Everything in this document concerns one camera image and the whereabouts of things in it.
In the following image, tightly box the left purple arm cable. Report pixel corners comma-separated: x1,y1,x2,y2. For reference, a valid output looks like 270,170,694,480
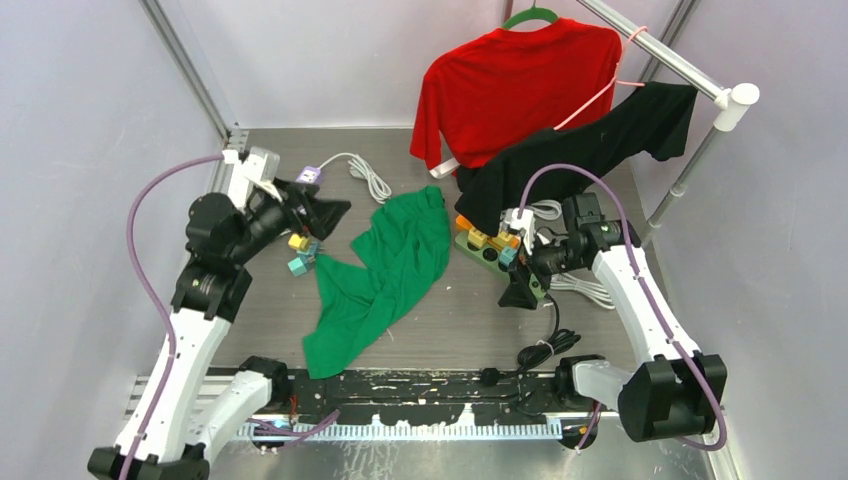
116,153,340,480

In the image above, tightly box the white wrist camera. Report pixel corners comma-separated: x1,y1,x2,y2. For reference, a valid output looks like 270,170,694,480
222,147,282,209
502,208,536,255

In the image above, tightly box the teal plug adapter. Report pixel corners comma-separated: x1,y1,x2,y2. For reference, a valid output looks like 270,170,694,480
498,246,520,271
287,256,314,277

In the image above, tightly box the red t-shirt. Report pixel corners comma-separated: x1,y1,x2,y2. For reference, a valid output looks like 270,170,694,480
409,18,622,170

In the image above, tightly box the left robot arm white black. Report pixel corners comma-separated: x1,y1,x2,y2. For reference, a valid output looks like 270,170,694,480
87,179,351,479

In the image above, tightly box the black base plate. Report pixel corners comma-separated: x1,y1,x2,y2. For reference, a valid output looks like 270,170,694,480
258,369,594,427

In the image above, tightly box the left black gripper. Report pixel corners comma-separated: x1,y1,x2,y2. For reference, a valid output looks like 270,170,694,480
227,178,348,266

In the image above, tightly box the white power strip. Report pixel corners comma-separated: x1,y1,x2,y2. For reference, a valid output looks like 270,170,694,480
243,147,280,186

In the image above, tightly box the purple power strip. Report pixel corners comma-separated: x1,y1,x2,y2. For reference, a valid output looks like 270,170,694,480
295,166,323,185

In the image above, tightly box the green power strip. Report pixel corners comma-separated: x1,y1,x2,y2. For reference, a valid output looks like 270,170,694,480
454,230,510,282

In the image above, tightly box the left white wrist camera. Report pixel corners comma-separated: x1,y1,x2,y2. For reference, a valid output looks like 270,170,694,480
222,147,282,209

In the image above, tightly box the aluminium frame rail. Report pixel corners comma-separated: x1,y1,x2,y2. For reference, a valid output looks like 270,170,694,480
139,0,250,200

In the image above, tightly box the purple strip white cable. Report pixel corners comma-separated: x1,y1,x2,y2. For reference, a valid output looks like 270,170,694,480
317,152,393,205

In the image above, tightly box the green t-shirt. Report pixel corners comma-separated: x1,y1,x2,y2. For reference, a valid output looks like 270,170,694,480
302,186,452,379

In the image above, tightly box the pink clothes hanger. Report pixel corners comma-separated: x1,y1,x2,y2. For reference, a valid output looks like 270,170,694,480
553,25,649,130

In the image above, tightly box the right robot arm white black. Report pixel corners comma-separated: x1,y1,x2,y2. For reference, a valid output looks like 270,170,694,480
499,194,728,450

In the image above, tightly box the black t-shirt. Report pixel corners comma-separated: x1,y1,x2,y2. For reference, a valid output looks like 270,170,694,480
455,82,699,235

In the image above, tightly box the black coiled cable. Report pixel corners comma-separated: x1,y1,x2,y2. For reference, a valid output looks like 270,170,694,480
479,294,583,390

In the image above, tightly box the orange power strip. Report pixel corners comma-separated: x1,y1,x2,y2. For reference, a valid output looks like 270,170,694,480
455,215,473,231

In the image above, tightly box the silver clothes rack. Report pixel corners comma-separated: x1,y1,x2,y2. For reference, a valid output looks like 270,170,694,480
580,1,761,244

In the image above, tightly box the green clothes hanger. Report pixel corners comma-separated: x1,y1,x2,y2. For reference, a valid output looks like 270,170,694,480
502,6,560,30

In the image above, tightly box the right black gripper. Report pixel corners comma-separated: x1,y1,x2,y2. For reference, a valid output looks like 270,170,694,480
499,226,586,309

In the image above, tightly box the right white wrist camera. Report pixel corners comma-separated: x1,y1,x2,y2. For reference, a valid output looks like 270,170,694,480
502,208,536,255

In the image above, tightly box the yellow plug adapter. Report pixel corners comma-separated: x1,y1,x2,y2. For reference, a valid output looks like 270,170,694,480
288,233,320,257

